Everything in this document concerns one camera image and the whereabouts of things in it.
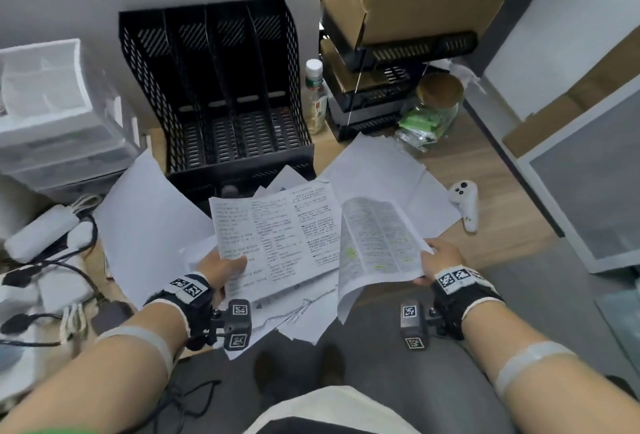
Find person's left hand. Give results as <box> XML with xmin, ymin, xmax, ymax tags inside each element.
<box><xmin>195</xmin><ymin>248</ymin><xmax>249</xmax><ymax>309</ymax></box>

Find person's right hand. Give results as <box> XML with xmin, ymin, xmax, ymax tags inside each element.
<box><xmin>413</xmin><ymin>238</ymin><xmax>469</xmax><ymax>287</ymax></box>

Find white papers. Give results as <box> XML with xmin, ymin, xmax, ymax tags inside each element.
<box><xmin>92</xmin><ymin>133</ymin><xmax>463</xmax><ymax>362</ymax></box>

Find black mesh file organizer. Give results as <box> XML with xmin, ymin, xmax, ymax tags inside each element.
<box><xmin>118</xmin><ymin>0</ymin><xmax>317</xmax><ymax>214</ymax></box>

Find person's left forearm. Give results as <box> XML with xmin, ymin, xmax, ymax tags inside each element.
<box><xmin>0</xmin><ymin>298</ymin><xmax>191</xmax><ymax>434</ymax></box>

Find person's right forearm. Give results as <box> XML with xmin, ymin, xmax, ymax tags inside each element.
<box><xmin>459</xmin><ymin>298</ymin><xmax>640</xmax><ymax>434</ymax></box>

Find black marker wristband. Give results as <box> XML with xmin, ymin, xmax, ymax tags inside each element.
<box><xmin>143</xmin><ymin>272</ymin><xmax>216</xmax><ymax>352</ymax></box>
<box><xmin>429</xmin><ymin>267</ymin><xmax>506</xmax><ymax>342</ymax></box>

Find white handheld controller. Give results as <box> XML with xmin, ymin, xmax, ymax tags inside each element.
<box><xmin>447</xmin><ymin>180</ymin><xmax>480</xmax><ymax>235</ymax></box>

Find wooden table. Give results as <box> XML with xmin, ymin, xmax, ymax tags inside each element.
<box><xmin>79</xmin><ymin>108</ymin><xmax>559</xmax><ymax>365</ymax></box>

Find brown shoe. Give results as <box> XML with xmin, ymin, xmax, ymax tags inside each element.
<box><xmin>252</xmin><ymin>348</ymin><xmax>287</xmax><ymax>395</ymax></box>
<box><xmin>319</xmin><ymin>343</ymin><xmax>347</xmax><ymax>389</ymax></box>

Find glass jar with cork lid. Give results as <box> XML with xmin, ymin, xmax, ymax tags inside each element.
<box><xmin>393</xmin><ymin>72</ymin><xmax>466</xmax><ymax>157</ymax></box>

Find white framed panel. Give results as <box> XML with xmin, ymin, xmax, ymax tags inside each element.
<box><xmin>515</xmin><ymin>76</ymin><xmax>640</xmax><ymax>275</ymax></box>

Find white shirt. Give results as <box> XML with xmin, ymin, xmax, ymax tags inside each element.
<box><xmin>245</xmin><ymin>386</ymin><xmax>421</xmax><ymax>434</ymax></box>

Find black letter trays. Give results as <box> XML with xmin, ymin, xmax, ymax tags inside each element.
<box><xmin>319</xmin><ymin>8</ymin><xmax>479</xmax><ymax>143</ymax></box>

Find light blue plastic bag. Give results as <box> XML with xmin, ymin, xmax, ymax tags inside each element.
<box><xmin>595</xmin><ymin>288</ymin><xmax>640</xmax><ymax>345</ymax></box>

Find white power strip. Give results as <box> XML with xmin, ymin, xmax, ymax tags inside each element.
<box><xmin>0</xmin><ymin>268</ymin><xmax>56</xmax><ymax>399</ymax></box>

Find clear bottle white cap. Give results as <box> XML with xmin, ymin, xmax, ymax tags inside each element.
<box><xmin>305</xmin><ymin>58</ymin><xmax>329</xmax><ymax>135</ymax></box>

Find white drawer organiser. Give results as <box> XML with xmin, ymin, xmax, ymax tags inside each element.
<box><xmin>0</xmin><ymin>38</ymin><xmax>146</xmax><ymax>199</ymax></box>

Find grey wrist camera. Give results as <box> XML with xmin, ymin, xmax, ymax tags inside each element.
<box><xmin>219</xmin><ymin>299</ymin><xmax>253</xmax><ymax>352</ymax></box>
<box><xmin>399</xmin><ymin>300</ymin><xmax>431</xmax><ymax>351</ymax></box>

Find black power cable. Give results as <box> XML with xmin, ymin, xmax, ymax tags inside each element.
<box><xmin>0</xmin><ymin>213</ymin><xmax>101</xmax><ymax>289</ymax></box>
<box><xmin>0</xmin><ymin>312</ymin><xmax>63</xmax><ymax>349</ymax></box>

